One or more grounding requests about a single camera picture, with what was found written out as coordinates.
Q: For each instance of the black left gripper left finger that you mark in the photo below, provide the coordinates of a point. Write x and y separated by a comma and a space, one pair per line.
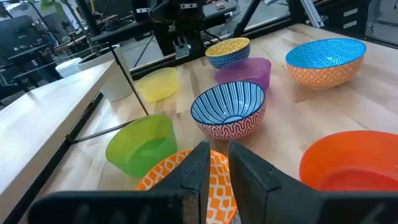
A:
174, 205

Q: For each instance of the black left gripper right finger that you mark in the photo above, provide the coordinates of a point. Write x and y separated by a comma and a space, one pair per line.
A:
280, 202

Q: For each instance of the orange white lattice ceramic bowl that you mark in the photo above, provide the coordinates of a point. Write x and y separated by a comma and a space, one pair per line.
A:
218, 189

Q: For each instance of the green translucent plastic bowl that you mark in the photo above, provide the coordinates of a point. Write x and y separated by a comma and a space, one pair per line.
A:
140, 151

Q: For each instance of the orange translucent plastic bowl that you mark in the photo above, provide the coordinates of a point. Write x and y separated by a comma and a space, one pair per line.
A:
351, 161

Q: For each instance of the blue striped red patterned bowl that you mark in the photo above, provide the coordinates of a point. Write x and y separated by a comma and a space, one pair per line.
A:
228, 102

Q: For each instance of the yellow translucent plastic bowl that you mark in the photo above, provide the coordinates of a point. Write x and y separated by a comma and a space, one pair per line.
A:
158, 84

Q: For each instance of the purple translucent plastic bowl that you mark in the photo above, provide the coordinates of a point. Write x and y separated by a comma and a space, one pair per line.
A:
250, 70

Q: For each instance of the turquoise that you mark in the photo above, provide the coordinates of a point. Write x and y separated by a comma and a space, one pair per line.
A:
325, 53

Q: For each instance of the yellow inside blue patterned bowl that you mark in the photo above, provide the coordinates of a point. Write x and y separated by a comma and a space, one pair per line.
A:
227, 47

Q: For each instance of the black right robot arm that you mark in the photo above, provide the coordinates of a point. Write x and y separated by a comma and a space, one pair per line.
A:
183, 28

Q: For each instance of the wooden shelf with black legs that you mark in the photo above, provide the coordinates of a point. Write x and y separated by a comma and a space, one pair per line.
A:
46, 109

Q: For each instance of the white plant pot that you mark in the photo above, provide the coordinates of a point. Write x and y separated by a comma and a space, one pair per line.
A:
118, 84

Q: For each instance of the white cylindrical object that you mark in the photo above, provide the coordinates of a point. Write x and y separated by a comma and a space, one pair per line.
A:
66, 68

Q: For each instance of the dark grey desk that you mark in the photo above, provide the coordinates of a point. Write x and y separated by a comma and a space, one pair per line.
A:
102, 35

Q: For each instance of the black drawer cabinet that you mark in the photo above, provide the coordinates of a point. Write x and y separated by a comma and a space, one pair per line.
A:
342, 17

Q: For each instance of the black workstation with equipment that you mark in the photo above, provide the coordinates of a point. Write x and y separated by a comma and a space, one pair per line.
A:
21, 37

